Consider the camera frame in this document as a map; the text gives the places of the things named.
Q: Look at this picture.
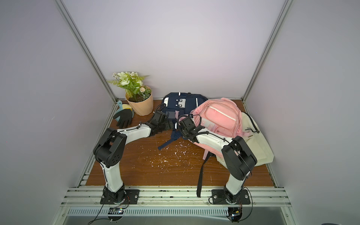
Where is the right corner aluminium profile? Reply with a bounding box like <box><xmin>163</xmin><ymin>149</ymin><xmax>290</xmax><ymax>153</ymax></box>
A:
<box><xmin>242</xmin><ymin>0</ymin><xmax>293</xmax><ymax>103</ymax></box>

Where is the left corner aluminium profile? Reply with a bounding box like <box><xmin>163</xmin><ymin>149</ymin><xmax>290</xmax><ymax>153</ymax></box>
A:
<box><xmin>54</xmin><ymin>0</ymin><xmax>118</xmax><ymax>103</ymax></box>

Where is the black work glove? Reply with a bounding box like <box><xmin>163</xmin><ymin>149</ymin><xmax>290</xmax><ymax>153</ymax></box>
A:
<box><xmin>113</xmin><ymin>109</ymin><xmax>134</xmax><ymax>128</ymax></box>

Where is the pink backpack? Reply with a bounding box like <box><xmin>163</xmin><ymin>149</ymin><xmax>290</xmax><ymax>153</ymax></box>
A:
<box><xmin>190</xmin><ymin>98</ymin><xmax>253</xmax><ymax>159</ymax></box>

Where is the navy blue backpack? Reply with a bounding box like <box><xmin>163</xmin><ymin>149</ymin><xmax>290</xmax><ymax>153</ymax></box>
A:
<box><xmin>158</xmin><ymin>92</ymin><xmax>208</xmax><ymax>150</ymax></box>

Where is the terracotta flower pot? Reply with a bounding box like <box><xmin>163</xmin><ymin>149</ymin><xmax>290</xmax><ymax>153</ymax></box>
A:
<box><xmin>126</xmin><ymin>86</ymin><xmax>154</xmax><ymax>116</ymax></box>

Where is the green white artificial plant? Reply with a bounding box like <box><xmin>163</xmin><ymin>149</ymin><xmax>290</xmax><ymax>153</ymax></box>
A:
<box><xmin>107</xmin><ymin>71</ymin><xmax>152</xmax><ymax>103</ymax></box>

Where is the corner aluminium profile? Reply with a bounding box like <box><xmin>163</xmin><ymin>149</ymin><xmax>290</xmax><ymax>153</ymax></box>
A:
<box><xmin>54</xmin><ymin>0</ymin><xmax>118</xmax><ymax>103</ymax></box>
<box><xmin>242</xmin><ymin>0</ymin><xmax>293</xmax><ymax>103</ymax></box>

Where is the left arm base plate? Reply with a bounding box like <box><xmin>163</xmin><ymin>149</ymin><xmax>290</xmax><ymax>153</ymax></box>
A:
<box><xmin>100</xmin><ymin>188</ymin><xmax>140</xmax><ymax>205</ymax></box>

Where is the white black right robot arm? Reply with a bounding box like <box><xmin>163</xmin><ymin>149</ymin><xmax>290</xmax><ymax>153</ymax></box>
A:
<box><xmin>177</xmin><ymin>115</ymin><xmax>257</xmax><ymax>204</ymax></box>

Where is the left circuit board with cable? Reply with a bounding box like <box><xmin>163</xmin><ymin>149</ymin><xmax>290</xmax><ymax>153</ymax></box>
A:
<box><xmin>87</xmin><ymin>207</ymin><xmax>127</xmax><ymax>225</ymax></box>

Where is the aluminium mounting rail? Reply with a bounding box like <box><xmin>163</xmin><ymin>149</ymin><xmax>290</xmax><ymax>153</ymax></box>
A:
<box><xmin>61</xmin><ymin>186</ymin><xmax>291</xmax><ymax>207</ymax></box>

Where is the circuit board with cable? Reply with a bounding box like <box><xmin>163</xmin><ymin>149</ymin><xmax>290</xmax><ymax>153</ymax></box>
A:
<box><xmin>87</xmin><ymin>207</ymin><xmax>127</xmax><ymax>225</ymax></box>
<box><xmin>226</xmin><ymin>207</ymin><xmax>253</xmax><ymax>223</ymax></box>

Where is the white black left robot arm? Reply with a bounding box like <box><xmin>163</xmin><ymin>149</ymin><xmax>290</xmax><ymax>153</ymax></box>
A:
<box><xmin>93</xmin><ymin>109</ymin><xmax>174</xmax><ymax>204</ymax></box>

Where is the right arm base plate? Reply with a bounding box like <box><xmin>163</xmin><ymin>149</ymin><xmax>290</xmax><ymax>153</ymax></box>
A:
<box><xmin>211</xmin><ymin>189</ymin><xmax>251</xmax><ymax>205</ymax></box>

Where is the yellow sponge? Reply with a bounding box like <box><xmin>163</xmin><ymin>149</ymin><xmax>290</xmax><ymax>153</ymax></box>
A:
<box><xmin>122</xmin><ymin>104</ymin><xmax>133</xmax><ymax>110</ymax></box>

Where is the right circuit board with cable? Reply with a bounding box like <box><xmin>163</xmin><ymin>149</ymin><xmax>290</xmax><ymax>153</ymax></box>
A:
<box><xmin>226</xmin><ymin>207</ymin><xmax>253</xmax><ymax>223</ymax></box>

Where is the cream canvas backpack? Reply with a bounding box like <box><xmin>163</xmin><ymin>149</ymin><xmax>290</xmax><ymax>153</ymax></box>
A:
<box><xmin>217</xmin><ymin>112</ymin><xmax>274</xmax><ymax>168</ymax></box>

